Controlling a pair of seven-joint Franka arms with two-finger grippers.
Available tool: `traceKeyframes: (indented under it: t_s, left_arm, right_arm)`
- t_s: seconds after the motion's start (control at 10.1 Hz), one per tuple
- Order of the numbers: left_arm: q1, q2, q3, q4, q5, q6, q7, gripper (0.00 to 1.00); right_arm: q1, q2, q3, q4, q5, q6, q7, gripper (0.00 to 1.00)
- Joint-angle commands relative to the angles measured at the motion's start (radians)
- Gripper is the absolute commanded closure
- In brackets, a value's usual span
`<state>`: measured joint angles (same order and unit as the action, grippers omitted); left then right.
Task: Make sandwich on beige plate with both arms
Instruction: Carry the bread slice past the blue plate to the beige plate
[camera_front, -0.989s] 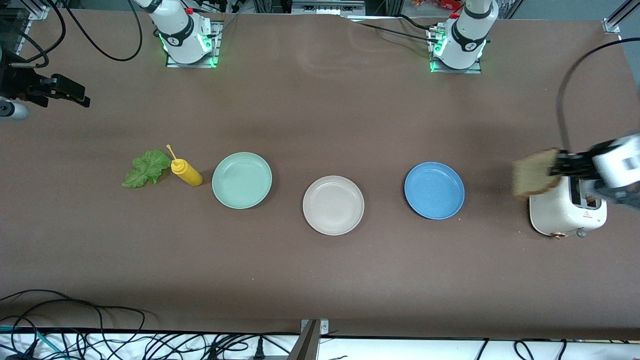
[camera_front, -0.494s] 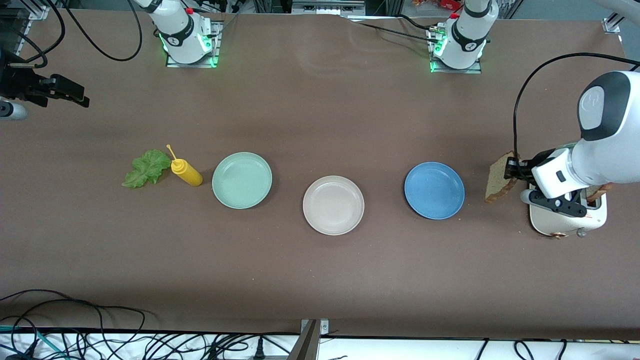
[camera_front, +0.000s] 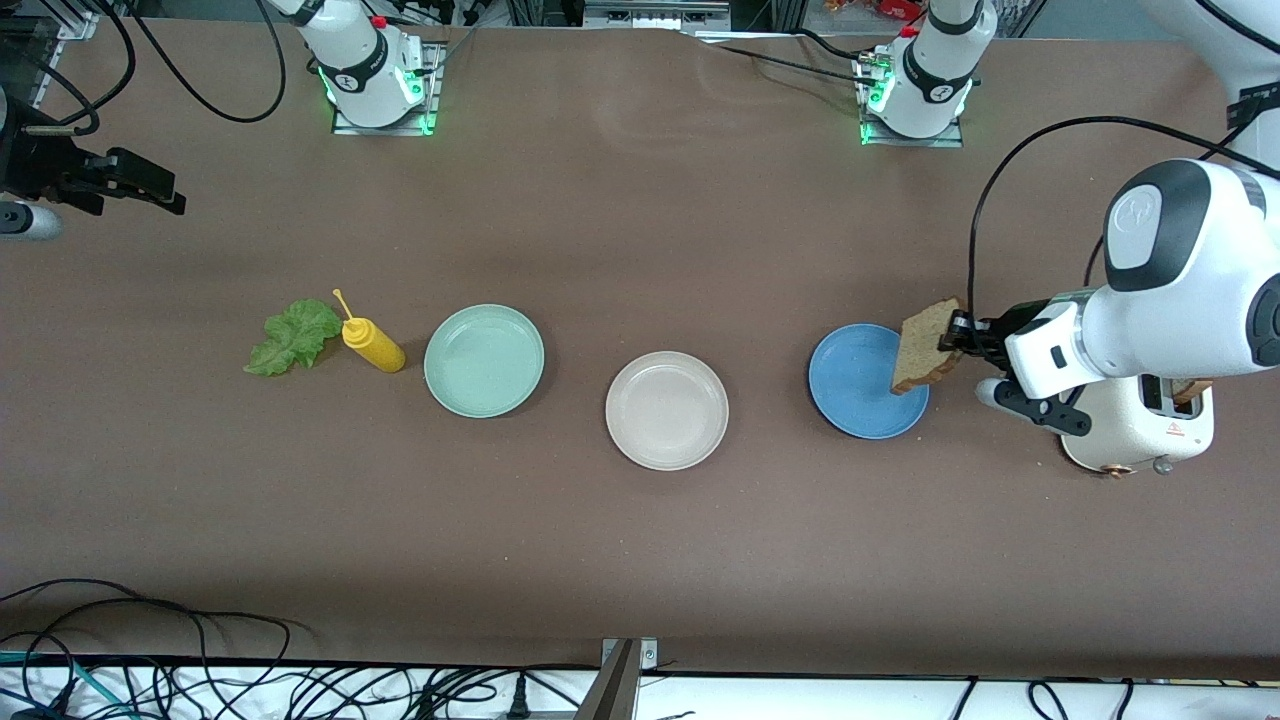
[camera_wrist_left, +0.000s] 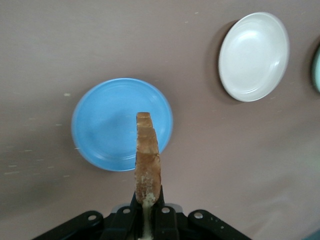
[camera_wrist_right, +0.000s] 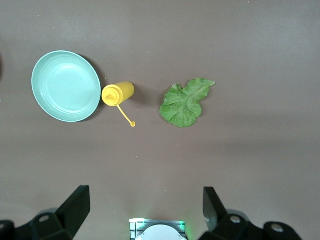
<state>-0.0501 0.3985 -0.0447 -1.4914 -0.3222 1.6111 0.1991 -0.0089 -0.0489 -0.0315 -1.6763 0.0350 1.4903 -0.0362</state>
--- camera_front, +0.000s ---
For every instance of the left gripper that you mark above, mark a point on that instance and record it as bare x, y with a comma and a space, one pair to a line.
988, 337

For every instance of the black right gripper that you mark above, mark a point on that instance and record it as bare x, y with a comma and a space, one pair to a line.
30, 160

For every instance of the brown bread slice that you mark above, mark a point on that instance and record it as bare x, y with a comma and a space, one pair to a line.
1190, 388
920, 350

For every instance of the green lettuce leaf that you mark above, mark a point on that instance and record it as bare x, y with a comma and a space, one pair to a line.
300, 335

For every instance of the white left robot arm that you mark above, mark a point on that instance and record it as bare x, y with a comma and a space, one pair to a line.
1180, 300

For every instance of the blue plate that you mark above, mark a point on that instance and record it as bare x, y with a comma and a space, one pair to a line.
850, 385

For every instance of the beige plate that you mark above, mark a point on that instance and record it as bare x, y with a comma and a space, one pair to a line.
666, 410

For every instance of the mint green plate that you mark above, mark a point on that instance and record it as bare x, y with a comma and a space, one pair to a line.
484, 360

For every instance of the white toaster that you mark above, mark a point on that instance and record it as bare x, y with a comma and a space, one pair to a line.
1150, 440

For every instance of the yellow mustard squeeze bottle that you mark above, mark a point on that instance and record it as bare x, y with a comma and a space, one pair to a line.
375, 345

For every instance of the red package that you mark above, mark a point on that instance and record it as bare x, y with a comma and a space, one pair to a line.
890, 8

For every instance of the grey power strip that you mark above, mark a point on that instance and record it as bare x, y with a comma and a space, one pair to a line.
655, 15

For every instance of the black power plug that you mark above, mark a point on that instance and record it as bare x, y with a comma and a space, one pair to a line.
518, 705

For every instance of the long aluminium edge rail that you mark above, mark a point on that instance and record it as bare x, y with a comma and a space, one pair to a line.
45, 75

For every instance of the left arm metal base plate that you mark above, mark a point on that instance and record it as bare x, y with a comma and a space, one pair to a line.
915, 142

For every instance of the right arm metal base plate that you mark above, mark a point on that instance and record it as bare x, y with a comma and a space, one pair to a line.
436, 100

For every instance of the grey metal bracket post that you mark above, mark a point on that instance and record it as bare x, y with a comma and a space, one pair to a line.
620, 690

